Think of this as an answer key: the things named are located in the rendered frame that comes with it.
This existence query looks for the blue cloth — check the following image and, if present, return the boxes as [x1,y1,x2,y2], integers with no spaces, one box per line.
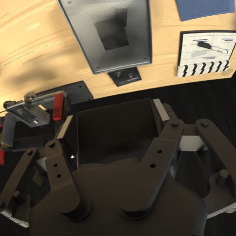
[175,0,236,22]

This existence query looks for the grey quick-release clamp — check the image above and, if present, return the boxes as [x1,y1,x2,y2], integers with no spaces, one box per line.
[6,102,51,128]

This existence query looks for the large grey metal plate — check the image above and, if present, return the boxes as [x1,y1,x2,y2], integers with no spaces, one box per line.
[57,0,153,75]

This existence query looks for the black and white marker pen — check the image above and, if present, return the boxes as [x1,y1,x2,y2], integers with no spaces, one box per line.
[197,41,229,55]

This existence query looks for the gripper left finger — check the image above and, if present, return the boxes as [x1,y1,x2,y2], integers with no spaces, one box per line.
[0,115,92,213]

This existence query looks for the black tray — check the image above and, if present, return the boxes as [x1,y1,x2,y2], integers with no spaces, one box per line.
[76,98,161,165]

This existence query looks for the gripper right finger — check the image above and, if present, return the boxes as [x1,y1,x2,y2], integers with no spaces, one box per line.
[118,98,236,216]

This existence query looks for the black and white clapperboard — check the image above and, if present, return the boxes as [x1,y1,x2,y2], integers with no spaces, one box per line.
[174,30,236,78]

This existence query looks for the dark bracket with two bolts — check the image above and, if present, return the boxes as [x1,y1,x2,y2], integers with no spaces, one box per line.
[108,66,143,88]

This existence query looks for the black bench mat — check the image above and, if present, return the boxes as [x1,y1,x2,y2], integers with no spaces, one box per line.
[0,77,236,236]

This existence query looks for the dark gimbal base plate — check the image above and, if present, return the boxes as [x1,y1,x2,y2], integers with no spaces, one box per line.
[34,80,94,111]

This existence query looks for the red release lever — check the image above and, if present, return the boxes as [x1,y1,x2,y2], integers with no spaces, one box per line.
[52,93,65,121]

